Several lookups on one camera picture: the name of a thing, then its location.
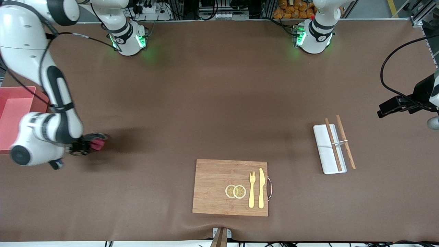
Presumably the yellow knife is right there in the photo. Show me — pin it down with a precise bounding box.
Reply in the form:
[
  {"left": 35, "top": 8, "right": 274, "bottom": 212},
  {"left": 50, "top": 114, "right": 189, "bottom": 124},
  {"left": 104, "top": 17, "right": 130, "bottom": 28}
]
[{"left": 258, "top": 168, "right": 265, "bottom": 209}]

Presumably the brown wooden chopstick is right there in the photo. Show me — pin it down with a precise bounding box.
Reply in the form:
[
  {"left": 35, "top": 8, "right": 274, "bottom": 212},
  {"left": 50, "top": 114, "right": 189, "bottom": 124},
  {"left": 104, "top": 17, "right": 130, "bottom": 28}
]
[
  {"left": 336, "top": 115, "right": 356, "bottom": 169},
  {"left": 324, "top": 118, "right": 343, "bottom": 172}
]

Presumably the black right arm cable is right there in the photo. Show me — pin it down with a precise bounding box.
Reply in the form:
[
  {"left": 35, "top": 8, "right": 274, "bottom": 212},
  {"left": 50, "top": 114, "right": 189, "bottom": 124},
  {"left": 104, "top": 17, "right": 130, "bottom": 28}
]
[{"left": 0, "top": 14, "right": 121, "bottom": 107}]

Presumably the white power strip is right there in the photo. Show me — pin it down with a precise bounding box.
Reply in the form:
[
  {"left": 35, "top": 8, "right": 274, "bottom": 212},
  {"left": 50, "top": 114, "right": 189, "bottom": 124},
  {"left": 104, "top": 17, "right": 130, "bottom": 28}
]
[{"left": 135, "top": 2, "right": 163, "bottom": 15}]

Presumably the pink plastic bin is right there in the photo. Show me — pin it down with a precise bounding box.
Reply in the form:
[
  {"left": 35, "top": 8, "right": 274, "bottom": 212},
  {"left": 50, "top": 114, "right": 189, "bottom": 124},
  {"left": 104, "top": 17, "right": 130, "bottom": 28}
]
[{"left": 0, "top": 86, "right": 49, "bottom": 154}]

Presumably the yellow fork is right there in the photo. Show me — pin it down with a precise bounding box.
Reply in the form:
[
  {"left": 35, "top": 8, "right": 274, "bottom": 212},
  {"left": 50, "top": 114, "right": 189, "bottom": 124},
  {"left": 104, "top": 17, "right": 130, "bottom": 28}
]
[{"left": 248, "top": 171, "right": 256, "bottom": 209}]

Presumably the wooden cutting board with handle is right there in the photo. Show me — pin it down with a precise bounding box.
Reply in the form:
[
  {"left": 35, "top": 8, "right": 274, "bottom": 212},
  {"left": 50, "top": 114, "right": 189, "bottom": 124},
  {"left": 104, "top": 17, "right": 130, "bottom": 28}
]
[{"left": 192, "top": 159, "right": 273, "bottom": 217}]

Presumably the aluminium frame profile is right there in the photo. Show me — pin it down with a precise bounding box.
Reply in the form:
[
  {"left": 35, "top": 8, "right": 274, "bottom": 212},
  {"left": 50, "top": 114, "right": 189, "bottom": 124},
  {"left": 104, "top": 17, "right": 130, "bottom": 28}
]
[{"left": 410, "top": 0, "right": 439, "bottom": 28}]

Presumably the white rectangular tray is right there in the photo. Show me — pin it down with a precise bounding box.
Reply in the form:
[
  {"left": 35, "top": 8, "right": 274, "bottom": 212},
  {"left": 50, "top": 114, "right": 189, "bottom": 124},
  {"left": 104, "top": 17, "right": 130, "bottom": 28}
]
[{"left": 313, "top": 123, "right": 347, "bottom": 175}]

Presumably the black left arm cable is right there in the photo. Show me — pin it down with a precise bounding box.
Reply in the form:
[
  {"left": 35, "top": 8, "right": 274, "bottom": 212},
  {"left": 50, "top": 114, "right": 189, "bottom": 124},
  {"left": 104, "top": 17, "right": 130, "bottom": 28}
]
[{"left": 380, "top": 34, "right": 439, "bottom": 112}]

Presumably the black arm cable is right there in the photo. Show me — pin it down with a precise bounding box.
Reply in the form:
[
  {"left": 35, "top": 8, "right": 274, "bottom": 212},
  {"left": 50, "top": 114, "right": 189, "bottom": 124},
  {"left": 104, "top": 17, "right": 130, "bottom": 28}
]
[
  {"left": 0, "top": 14, "right": 121, "bottom": 107},
  {"left": 380, "top": 34, "right": 439, "bottom": 112}
]

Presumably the grey table edge bracket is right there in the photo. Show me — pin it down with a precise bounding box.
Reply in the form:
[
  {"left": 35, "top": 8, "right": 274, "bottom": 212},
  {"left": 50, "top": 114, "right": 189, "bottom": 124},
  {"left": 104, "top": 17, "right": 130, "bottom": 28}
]
[{"left": 210, "top": 227, "right": 232, "bottom": 247}]

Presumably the orange snack packets pile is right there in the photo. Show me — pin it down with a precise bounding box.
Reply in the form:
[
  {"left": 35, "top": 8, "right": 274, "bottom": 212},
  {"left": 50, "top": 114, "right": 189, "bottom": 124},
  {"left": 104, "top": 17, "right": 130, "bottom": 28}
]
[{"left": 273, "top": 0, "right": 318, "bottom": 20}]

